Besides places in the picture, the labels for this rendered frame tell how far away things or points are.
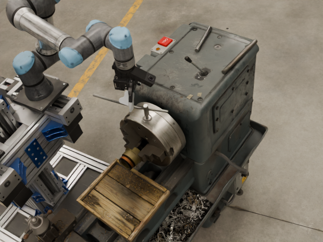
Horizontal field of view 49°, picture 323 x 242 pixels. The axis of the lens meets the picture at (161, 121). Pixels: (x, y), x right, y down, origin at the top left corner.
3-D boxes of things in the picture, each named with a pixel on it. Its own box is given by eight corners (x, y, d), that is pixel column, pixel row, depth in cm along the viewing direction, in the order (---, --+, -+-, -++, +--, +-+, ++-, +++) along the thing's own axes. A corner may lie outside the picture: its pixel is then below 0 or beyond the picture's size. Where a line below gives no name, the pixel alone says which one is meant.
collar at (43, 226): (41, 212, 149) (38, 210, 147) (53, 223, 146) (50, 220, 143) (26, 227, 146) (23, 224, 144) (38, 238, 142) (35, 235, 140)
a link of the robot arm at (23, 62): (17, 79, 186) (5, 60, 176) (37, 65, 192) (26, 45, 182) (29, 89, 180) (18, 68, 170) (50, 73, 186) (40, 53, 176)
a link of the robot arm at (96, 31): (75, 29, 128) (95, 42, 123) (97, 13, 132) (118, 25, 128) (80, 46, 134) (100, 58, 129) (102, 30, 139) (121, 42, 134)
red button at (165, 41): (164, 39, 194) (164, 35, 193) (173, 42, 191) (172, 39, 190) (157, 45, 191) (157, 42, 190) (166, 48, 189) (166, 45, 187)
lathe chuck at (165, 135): (134, 133, 194) (127, 96, 168) (182, 163, 181) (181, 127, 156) (124, 145, 190) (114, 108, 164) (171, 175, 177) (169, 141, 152)
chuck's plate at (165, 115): (139, 129, 195) (132, 91, 170) (186, 158, 183) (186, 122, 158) (134, 133, 194) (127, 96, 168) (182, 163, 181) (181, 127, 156)
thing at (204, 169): (199, 145, 298) (192, 67, 233) (250, 171, 276) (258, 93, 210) (155, 199, 271) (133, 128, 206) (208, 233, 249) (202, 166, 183)
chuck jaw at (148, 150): (151, 138, 169) (170, 146, 162) (154, 144, 172) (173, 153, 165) (136, 154, 164) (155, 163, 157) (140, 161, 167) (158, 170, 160)
